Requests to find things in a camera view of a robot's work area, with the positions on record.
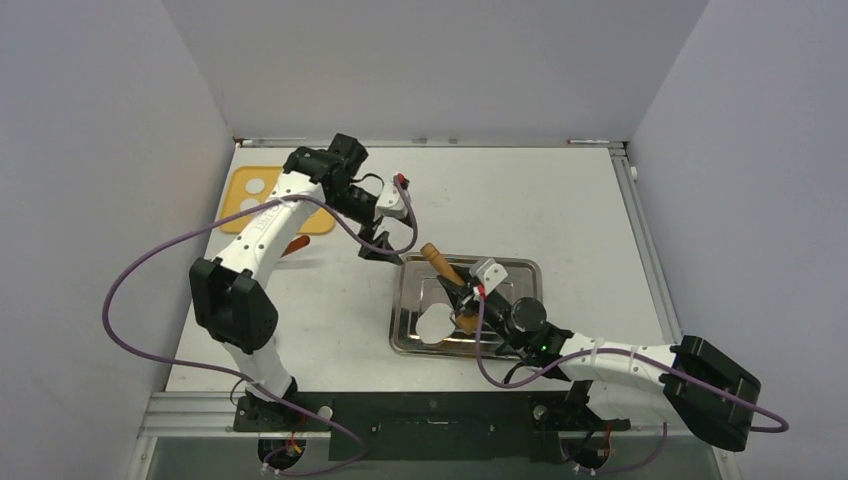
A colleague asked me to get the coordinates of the scraper with red handle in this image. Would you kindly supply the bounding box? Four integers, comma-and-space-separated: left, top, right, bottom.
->
280, 235, 311, 259

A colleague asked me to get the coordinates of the white dough disc lower left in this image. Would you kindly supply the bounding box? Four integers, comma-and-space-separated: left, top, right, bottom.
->
239, 198, 261, 212

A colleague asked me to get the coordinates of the aluminium frame rail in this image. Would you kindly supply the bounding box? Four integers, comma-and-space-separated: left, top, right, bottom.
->
608, 142, 683, 343

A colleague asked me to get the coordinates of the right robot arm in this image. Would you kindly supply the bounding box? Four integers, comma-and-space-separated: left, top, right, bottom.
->
437, 275, 761, 452

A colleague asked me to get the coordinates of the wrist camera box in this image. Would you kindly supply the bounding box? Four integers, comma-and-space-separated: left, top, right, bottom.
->
375, 183, 408, 220
469, 258, 508, 294

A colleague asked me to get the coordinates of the purple cable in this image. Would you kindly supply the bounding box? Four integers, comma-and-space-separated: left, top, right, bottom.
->
474, 291, 791, 477
101, 173, 420, 477

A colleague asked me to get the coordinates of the white dough piece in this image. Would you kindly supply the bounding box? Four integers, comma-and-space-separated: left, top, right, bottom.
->
415, 303, 456, 345

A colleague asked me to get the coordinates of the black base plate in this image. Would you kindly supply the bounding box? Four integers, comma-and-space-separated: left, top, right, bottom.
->
233, 388, 630, 463

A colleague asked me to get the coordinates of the white dough disc upper left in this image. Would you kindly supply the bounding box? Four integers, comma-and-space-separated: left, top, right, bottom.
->
245, 178, 266, 195

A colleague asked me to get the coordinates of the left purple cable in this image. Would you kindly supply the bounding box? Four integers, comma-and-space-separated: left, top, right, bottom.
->
101, 173, 420, 477

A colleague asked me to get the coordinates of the wooden rolling pin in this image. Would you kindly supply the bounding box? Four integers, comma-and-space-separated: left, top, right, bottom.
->
420, 243, 477, 335

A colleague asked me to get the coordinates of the stainless steel tray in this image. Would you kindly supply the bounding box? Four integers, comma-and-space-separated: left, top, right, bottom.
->
389, 254, 543, 359

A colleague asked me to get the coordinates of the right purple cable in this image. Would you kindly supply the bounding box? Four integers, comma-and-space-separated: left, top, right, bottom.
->
474, 291, 791, 477

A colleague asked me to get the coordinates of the white dough disc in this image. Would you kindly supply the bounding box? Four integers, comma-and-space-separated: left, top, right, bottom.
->
245, 178, 266, 195
239, 198, 261, 212

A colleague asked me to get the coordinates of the yellow plastic tray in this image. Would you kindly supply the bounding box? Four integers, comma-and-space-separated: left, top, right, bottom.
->
218, 166, 336, 236

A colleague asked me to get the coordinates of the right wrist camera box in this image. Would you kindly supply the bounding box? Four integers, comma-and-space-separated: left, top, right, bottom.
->
469, 258, 508, 294

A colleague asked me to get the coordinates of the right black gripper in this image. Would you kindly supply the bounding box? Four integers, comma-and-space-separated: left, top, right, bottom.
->
441, 265, 524, 350

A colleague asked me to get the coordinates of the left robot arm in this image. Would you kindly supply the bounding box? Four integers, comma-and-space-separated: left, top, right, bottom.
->
189, 133, 417, 430

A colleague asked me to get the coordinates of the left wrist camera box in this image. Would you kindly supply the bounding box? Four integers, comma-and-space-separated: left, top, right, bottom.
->
375, 183, 408, 220

